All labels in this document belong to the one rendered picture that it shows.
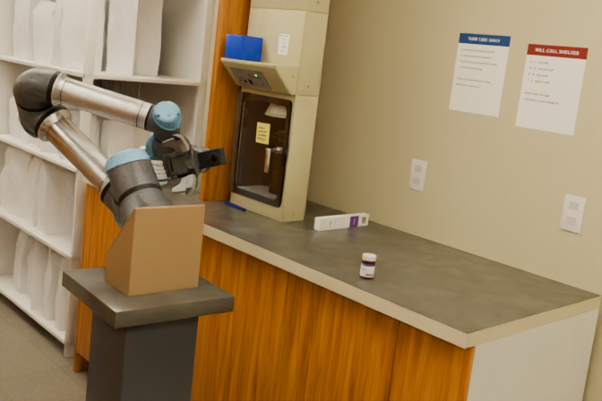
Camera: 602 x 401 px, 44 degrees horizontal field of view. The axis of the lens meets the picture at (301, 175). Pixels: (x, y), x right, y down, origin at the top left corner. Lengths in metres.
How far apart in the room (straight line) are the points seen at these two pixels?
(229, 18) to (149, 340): 1.46
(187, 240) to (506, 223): 1.20
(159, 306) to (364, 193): 1.43
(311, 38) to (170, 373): 1.32
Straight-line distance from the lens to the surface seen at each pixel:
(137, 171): 1.93
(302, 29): 2.69
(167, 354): 1.93
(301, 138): 2.73
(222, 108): 2.95
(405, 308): 1.99
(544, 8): 2.60
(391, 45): 2.96
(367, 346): 2.14
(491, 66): 2.68
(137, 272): 1.84
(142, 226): 1.81
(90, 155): 2.15
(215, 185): 2.99
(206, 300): 1.86
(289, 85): 2.66
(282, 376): 2.43
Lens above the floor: 1.55
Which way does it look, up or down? 9 degrees down
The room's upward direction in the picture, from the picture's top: 7 degrees clockwise
